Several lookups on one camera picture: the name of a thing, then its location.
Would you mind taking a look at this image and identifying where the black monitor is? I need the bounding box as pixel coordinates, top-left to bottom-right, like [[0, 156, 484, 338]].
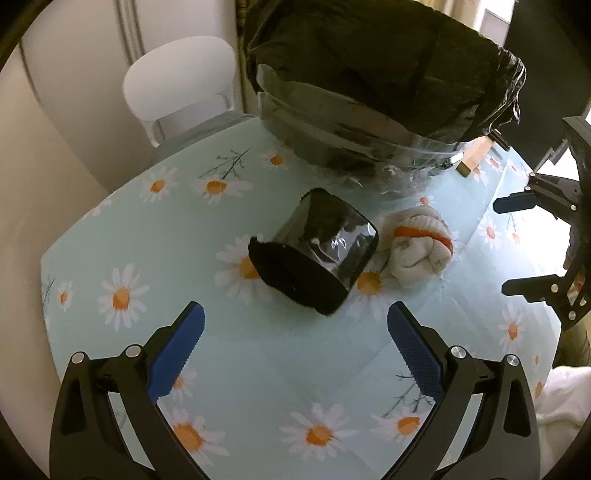
[[503, 0, 591, 167]]

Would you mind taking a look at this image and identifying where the person's right forearm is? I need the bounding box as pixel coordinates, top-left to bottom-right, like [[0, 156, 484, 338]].
[[551, 318, 591, 370]]

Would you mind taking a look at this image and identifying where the beige curtain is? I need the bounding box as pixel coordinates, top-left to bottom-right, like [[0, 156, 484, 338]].
[[418, 0, 485, 28]]

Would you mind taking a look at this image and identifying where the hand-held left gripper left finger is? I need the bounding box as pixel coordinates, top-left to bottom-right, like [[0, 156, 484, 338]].
[[48, 301, 208, 480]]

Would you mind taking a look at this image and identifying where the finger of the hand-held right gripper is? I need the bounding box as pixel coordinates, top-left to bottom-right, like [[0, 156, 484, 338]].
[[502, 272, 591, 330], [493, 173, 583, 217]]

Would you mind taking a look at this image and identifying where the white plastic chair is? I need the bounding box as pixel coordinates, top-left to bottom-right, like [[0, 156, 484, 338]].
[[122, 36, 254, 148]]

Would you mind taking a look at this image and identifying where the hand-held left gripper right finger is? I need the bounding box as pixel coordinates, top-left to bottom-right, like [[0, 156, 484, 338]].
[[383, 301, 542, 480]]

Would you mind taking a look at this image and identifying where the white fluffy cloth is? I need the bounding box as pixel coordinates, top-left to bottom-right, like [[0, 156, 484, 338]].
[[536, 364, 591, 432]]

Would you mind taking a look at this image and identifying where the trash bin with black bag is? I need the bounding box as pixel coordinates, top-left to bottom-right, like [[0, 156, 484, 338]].
[[242, 0, 528, 197]]

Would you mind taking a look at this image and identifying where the crushed black plastic cup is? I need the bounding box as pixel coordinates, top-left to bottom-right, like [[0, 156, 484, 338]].
[[248, 187, 380, 317]]

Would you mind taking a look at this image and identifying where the small wooden block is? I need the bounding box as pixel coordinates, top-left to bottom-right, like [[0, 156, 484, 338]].
[[455, 136, 495, 178]]

